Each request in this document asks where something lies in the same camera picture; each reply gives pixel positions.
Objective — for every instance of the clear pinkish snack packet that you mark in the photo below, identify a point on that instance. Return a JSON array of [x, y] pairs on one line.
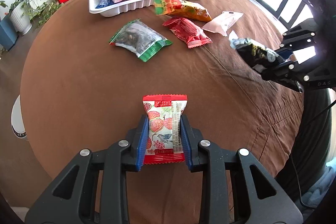
[[223, 22]]

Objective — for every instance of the trailing green plant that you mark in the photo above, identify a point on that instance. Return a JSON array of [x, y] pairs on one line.
[[40, 11]]

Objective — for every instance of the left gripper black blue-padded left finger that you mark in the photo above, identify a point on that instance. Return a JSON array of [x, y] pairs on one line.
[[92, 186]]

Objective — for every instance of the red white fruit packet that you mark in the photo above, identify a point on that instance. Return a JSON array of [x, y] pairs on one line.
[[164, 111]]

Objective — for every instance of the small red snack packet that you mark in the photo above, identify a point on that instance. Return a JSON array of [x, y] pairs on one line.
[[188, 32]]

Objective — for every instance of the green-edged seed packet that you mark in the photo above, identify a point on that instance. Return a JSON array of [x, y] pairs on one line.
[[140, 39]]

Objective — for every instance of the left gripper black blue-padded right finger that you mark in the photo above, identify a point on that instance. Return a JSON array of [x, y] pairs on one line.
[[234, 181]]

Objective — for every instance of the blue planter at left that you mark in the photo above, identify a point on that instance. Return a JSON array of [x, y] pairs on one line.
[[8, 34]]

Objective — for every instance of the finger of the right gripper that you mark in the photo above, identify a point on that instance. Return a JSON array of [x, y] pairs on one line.
[[284, 55], [280, 77]]

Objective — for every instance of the orange green snack packet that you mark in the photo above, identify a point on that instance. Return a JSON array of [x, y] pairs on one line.
[[182, 8]]

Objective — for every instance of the white ribbed pot at left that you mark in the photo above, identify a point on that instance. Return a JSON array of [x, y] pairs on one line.
[[19, 19]]

